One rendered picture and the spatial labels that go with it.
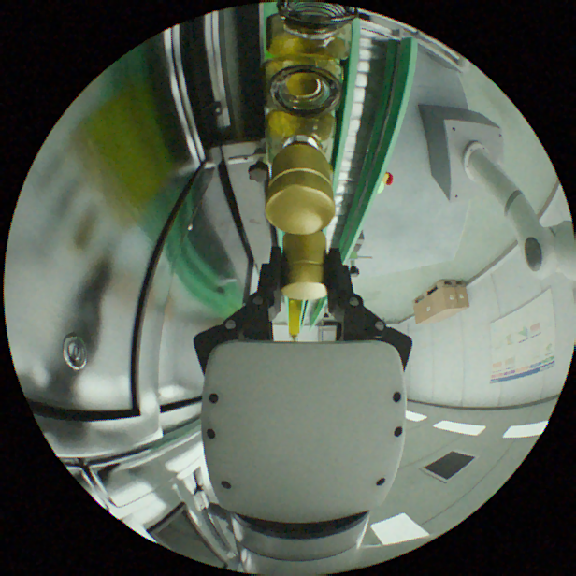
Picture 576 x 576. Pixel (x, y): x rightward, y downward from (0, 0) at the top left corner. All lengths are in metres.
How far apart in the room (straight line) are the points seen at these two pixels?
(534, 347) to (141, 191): 3.85
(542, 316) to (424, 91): 3.42
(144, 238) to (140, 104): 0.13
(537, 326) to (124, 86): 3.82
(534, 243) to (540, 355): 3.37
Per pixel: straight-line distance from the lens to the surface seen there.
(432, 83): 0.58
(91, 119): 0.16
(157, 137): 0.20
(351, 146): 0.39
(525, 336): 3.77
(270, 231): 0.55
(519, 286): 3.80
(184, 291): 0.29
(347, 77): 0.27
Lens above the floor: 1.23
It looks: 22 degrees down
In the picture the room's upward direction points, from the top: 178 degrees counter-clockwise
